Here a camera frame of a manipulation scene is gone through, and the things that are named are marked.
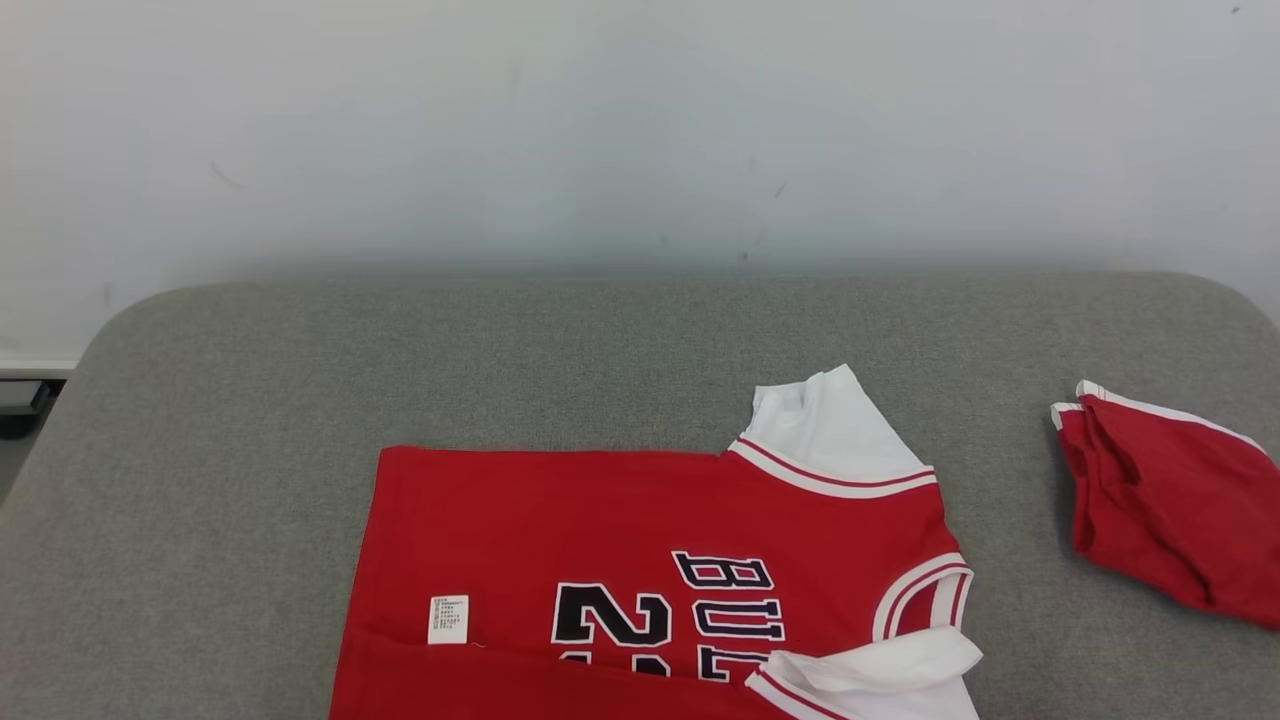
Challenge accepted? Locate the red basketball jersey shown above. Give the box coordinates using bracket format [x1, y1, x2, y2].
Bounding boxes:
[330, 364, 983, 720]

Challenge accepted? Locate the red shorts white waistband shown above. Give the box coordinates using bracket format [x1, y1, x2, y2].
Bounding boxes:
[1050, 380, 1280, 631]

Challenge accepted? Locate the grey fabric sofa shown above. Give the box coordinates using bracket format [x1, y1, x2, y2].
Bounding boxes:
[0, 272, 1280, 720]

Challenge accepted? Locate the grey box object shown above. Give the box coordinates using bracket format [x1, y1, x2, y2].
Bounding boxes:
[0, 380, 53, 439]

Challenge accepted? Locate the white wall baseboard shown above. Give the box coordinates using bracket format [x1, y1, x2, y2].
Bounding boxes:
[0, 355, 81, 379]

